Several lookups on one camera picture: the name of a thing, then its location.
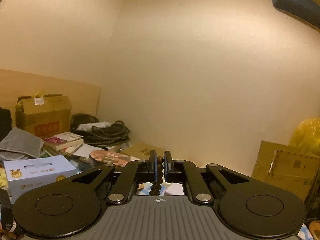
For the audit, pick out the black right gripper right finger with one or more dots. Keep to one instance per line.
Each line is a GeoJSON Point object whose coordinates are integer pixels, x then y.
{"type": "Point", "coordinates": [173, 169]}

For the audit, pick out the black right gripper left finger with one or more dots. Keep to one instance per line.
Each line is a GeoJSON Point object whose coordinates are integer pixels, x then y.
{"type": "Point", "coordinates": [147, 169]}

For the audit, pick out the flat yellow cardboard box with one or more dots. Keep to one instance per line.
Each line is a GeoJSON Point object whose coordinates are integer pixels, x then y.
{"type": "Point", "coordinates": [140, 150]}

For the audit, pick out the top black food bowl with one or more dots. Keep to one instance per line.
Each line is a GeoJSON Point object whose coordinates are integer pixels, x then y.
{"type": "Point", "coordinates": [117, 159]}

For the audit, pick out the stack of books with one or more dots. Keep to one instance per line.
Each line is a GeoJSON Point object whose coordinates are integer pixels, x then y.
{"type": "Point", "coordinates": [65, 143]}

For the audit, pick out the cardboard box at right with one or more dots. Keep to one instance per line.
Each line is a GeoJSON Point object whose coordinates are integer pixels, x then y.
{"type": "Point", "coordinates": [285, 167]}

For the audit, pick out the cardboard box at left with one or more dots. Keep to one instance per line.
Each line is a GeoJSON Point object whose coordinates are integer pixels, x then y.
{"type": "Point", "coordinates": [43, 116]}

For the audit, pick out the grey folded cloth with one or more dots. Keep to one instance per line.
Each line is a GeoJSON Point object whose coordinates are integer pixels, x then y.
{"type": "Point", "coordinates": [20, 145]}

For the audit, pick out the yellow plastic bag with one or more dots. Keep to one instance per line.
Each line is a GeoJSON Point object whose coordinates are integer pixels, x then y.
{"type": "Point", "coordinates": [306, 136]}

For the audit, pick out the dark blue cushion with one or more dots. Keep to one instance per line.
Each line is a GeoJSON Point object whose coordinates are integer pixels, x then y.
{"type": "Point", "coordinates": [305, 10]}

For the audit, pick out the wooden board against wall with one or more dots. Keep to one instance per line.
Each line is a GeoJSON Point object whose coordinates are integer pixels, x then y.
{"type": "Point", "coordinates": [84, 97]}

